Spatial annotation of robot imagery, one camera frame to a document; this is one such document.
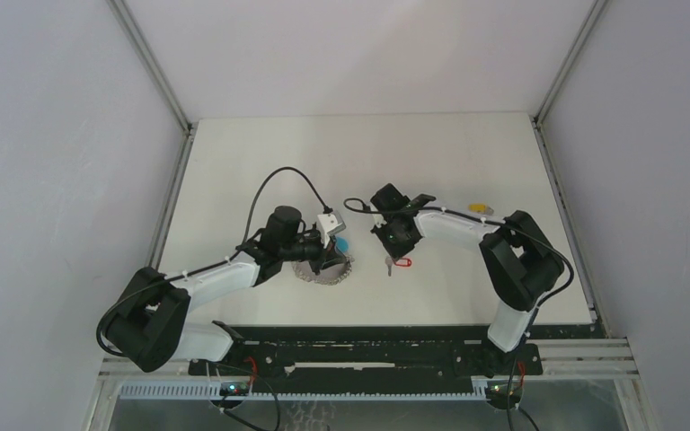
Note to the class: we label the right green circuit board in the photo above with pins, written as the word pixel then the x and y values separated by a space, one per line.
pixel 501 390

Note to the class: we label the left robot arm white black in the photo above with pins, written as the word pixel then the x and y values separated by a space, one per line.
pixel 149 325

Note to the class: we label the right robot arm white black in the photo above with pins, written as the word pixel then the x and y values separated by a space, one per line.
pixel 522 264

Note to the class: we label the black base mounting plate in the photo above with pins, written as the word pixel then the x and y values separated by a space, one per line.
pixel 462 350

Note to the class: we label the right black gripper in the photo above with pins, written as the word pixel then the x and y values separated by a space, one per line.
pixel 394 251

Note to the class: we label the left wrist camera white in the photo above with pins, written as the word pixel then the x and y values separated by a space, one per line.
pixel 329 225

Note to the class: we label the aluminium frame post right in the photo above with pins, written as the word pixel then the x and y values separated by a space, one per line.
pixel 553 131

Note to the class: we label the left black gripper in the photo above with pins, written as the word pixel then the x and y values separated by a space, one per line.
pixel 325 258

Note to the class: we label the red tagged key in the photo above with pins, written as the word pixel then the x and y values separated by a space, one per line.
pixel 392 263

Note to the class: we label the aluminium frame post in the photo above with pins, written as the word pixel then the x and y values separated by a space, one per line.
pixel 553 131
pixel 168 101

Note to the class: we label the green circuit board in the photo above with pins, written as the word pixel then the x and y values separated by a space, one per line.
pixel 501 390
pixel 234 390

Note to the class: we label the left green circuit board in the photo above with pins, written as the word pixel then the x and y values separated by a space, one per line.
pixel 234 390

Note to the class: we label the aluminium frame post left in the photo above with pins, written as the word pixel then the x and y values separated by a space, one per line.
pixel 168 101

